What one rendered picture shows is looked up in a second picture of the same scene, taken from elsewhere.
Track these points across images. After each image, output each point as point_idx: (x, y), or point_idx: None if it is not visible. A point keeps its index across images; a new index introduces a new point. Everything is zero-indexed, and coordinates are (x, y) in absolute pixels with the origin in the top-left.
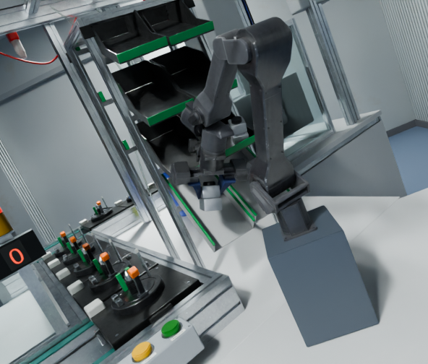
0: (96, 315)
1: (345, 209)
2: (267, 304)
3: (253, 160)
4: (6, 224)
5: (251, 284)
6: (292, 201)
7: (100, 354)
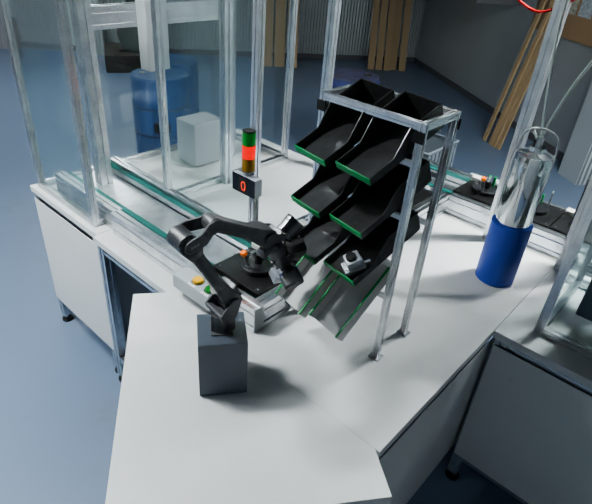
0: (251, 249)
1: (382, 406)
2: (252, 345)
3: (225, 278)
4: (248, 168)
5: (284, 336)
6: (214, 313)
7: None
